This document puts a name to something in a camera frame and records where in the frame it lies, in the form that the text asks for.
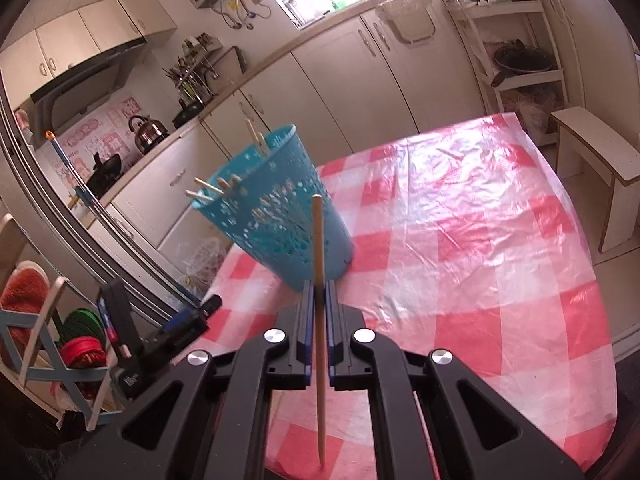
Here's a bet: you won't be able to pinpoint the white and blue wooden frame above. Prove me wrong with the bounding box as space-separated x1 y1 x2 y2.
0 212 122 432

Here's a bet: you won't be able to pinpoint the black pot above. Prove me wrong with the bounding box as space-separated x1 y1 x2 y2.
172 104 207 129

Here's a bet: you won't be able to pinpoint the white hanging bin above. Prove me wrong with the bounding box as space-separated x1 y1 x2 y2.
376 0 436 47

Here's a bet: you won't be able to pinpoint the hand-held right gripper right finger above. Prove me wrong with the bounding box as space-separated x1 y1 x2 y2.
325 279 586 480

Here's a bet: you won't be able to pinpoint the clear plastic bag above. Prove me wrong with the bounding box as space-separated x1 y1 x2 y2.
181 236 232 287

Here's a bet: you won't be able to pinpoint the green and red rope spool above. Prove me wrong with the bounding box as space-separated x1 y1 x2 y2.
56 309 110 387

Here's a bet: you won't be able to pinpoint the blue perforated plastic basket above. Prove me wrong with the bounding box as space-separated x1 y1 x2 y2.
191 125 356 295

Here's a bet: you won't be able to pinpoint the pink backsplash stickers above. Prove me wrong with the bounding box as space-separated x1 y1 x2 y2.
47 95 141 181

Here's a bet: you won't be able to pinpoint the red yarn bundle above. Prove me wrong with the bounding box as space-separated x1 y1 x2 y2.
0 265 50 362

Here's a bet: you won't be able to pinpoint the white wooden stool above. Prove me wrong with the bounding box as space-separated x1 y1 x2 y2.
550 106 640 254

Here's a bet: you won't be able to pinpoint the black pan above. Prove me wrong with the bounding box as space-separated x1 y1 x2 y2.
490 42 557 87

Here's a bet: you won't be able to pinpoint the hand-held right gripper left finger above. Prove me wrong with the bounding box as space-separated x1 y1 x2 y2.
57 280 317 480

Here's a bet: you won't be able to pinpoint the pink checkered plastic tablecloth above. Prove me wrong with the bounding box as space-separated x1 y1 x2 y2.
170 112 618 480

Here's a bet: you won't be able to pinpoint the mop handle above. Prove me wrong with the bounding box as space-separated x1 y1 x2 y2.
45 131 202 311

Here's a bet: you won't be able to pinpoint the cream base cabinets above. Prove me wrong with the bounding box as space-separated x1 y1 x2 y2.
110 0 490 253

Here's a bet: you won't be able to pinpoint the white shelf rack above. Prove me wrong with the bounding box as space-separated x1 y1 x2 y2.
447 0 569 132

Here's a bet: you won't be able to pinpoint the black wok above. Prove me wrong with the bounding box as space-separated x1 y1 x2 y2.
86 152 125 199

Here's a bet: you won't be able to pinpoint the range hood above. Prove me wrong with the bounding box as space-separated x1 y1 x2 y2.
30 37 149 132

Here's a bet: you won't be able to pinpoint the metal kettle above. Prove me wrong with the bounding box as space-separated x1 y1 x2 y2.
128 115 170 155

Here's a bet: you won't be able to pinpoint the cream upper cabinets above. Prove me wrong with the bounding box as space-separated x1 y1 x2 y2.
0 0 179 92

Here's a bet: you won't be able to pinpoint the bamboo chopstick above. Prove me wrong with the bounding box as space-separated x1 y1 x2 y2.
311 194 327 468

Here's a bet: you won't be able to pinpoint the bundle of bamboo chopsticks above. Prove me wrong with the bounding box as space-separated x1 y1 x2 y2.
184 120 273 202

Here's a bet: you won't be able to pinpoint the cream tall cabinet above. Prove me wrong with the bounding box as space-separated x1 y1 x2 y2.
520 0 640 113

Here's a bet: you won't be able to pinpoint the utensil drying rack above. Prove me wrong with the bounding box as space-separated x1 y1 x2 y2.
162 34 248 111

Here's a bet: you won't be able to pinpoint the grey refrigerator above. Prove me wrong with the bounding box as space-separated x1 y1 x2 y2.
0 80 202 322

